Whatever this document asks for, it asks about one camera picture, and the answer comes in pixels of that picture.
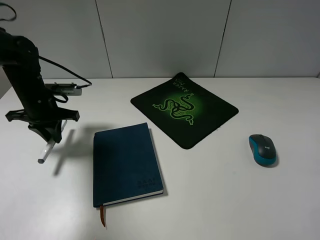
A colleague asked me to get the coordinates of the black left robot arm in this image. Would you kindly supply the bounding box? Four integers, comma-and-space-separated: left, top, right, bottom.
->
0, 28, 80, 143

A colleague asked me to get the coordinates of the black green mouse pad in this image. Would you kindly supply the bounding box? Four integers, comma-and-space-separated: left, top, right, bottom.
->
130, 72, 239, 150

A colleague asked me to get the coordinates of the blue grey computer mouse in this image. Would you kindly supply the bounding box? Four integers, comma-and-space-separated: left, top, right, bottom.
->
248, 134, 277, 167

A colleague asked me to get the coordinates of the black left camera cable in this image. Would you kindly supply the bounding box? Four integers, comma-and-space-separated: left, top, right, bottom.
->
38, 55, 93, 103

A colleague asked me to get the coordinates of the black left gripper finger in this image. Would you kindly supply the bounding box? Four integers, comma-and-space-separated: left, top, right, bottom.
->
28, 123, 53, 142
42, 120, 62, 143

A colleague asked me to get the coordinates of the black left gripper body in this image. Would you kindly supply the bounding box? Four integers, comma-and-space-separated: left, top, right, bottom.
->
5, 85, 80, 124

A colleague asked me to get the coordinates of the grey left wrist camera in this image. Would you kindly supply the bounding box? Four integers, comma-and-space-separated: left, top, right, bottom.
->
45, 82, 82, 96

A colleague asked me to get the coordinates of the white marker pen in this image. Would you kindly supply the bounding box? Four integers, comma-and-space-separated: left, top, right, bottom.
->
37, 120, 68, 164

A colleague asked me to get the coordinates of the dark blue notebook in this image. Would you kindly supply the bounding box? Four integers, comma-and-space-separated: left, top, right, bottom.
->
93, 123, 164, 226

